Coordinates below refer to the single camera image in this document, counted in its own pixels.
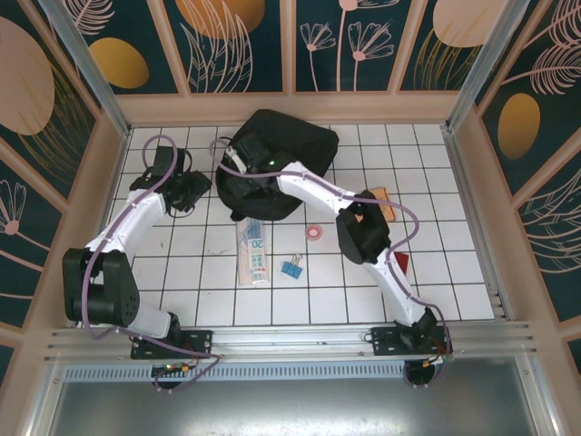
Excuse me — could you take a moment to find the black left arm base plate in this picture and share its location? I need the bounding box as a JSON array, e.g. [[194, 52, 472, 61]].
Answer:
[[130, 329, 214, 360]]

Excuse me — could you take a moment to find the black backpack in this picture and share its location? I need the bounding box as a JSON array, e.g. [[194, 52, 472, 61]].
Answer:
[[215, 108, 340, 223]]

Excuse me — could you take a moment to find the aluminium side rail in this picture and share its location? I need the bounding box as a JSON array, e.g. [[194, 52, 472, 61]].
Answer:
[[440, 126, 517, 322]]

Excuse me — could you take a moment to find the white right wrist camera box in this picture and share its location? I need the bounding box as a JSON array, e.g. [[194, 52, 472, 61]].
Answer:
[[226, 147, 251, 174]]

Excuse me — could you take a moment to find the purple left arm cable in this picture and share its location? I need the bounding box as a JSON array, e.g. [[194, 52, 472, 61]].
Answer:
[[80, 134, 222, 392]]

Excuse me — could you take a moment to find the steel sheet panel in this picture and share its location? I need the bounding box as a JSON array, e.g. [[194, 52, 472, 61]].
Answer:
[[44, 381, 553, 436]]

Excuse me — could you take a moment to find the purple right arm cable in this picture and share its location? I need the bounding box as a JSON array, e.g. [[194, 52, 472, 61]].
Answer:
[[209, 139, 455, 390]]

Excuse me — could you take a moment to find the grey slotted cable duct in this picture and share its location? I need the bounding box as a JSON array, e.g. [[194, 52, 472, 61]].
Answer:
[[63, 365, 409, 382]]

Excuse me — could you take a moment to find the aluminium frame post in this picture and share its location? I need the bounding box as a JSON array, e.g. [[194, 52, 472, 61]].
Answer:
[[36, 0, 133, 139], [445, 0, 533, 134]]

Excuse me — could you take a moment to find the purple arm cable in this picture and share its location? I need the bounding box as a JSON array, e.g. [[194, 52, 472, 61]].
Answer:
[[209, 139, 455, 390], [80, 134, 222, 392]]

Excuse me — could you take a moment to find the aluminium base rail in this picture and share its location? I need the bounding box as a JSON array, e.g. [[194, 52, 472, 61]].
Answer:
[[44, 322, 537, 362]]

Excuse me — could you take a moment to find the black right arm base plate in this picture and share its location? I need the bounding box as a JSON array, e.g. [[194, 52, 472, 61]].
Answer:
[[370, 325, 455, 360]]

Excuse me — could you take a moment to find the clear pen box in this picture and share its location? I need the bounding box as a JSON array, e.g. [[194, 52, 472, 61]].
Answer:
[[235, 216, 272, 288]]

